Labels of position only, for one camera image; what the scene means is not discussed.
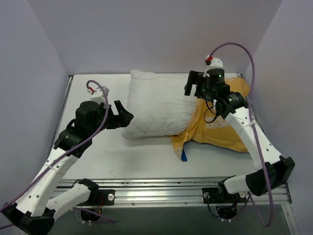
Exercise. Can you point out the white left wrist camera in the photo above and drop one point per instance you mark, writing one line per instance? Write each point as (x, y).
(98, 95)

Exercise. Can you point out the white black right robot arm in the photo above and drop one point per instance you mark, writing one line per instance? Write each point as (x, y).
(272, 168)

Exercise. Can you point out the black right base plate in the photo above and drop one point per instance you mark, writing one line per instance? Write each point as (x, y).
(213, 196)

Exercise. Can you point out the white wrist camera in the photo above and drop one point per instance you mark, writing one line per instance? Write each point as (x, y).
(98, 95)
(213, 63)

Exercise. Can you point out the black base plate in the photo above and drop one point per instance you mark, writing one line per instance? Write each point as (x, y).
(213, 196)
(103, 197)

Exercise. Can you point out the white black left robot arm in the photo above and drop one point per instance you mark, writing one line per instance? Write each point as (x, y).
(35, 211)

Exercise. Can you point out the yellow printed pillowcase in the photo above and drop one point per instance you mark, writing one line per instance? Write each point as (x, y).
(203, 128)

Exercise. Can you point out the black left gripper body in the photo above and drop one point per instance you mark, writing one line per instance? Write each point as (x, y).
(115, 118)

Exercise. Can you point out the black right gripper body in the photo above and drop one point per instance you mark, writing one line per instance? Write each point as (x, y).
(196, 85)

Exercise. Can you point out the blue pillowcase inner flap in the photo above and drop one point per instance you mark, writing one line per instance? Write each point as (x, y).
(183, 156)

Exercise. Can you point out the white pillow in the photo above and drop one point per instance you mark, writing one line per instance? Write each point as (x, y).
(158, 104)

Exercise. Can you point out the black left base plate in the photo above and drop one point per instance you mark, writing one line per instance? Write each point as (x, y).
(103, 197)

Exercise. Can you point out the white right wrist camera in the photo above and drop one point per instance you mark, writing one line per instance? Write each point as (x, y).
(213, 63)

